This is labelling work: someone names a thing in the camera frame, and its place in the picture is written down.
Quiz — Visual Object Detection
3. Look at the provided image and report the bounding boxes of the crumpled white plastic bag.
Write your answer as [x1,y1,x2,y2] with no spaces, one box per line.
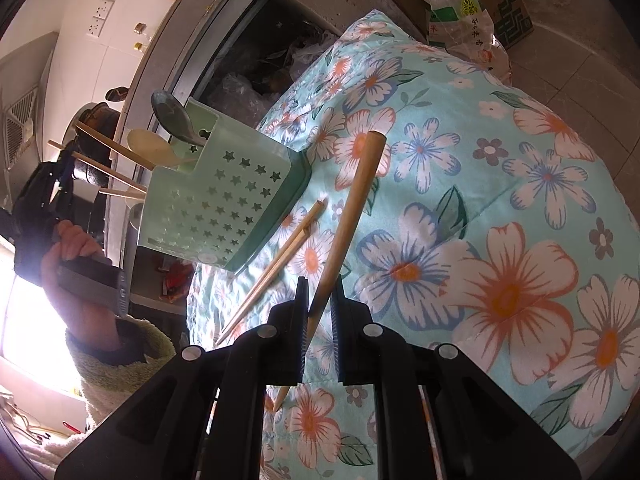
[287,35,333,68]

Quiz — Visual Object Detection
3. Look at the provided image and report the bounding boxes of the range hood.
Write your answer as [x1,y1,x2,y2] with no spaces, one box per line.
[0,85,43,171]

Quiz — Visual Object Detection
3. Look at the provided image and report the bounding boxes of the white spoon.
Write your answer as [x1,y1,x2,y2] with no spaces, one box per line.
[126,129,197,170]

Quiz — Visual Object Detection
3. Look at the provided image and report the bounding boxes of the printed plastic bag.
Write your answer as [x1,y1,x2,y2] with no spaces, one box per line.
[402,0,513,83]

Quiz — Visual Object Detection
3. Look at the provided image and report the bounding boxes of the floral turquoise blanket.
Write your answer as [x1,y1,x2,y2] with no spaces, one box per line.
[182,7,640,480]

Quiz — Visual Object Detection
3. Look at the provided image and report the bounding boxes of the black stock pot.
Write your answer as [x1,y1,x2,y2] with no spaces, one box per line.
[74,101,123,188]

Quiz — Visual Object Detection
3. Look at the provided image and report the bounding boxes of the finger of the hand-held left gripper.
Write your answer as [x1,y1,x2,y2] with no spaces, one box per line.
[50,152,76,191]

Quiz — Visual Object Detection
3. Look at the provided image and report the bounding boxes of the cardboard box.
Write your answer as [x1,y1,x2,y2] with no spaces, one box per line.
[369,0,536,52]

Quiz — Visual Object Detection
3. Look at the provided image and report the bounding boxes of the person's left forearm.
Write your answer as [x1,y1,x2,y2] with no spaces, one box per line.
[65,312,178,466]

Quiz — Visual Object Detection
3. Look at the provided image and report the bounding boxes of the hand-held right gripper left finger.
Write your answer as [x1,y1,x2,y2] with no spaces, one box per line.
[54,277,308,480]

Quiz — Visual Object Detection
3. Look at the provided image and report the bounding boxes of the red snack packets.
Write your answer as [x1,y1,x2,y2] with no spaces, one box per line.
[159,255,193,303]

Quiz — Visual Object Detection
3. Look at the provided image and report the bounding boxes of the green star-cut utensil holder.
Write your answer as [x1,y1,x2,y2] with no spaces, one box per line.
[136,97,312,275]

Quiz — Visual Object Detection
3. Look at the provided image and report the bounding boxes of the concrete counter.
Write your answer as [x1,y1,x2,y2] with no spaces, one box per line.
[102,0,386,281]

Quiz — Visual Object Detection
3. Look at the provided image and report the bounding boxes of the metal spoon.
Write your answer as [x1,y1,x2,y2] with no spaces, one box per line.
[151,89,211,150]

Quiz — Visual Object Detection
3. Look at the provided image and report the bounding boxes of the person's left hand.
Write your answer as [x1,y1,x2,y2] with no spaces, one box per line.
[42,221,128,353]

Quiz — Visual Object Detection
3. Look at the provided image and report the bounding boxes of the crumpled clear plastic bag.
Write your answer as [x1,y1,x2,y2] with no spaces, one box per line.
[220,30,341,116]

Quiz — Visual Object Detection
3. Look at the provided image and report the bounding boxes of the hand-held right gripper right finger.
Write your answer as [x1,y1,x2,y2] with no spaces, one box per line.
[330,276,583,480]

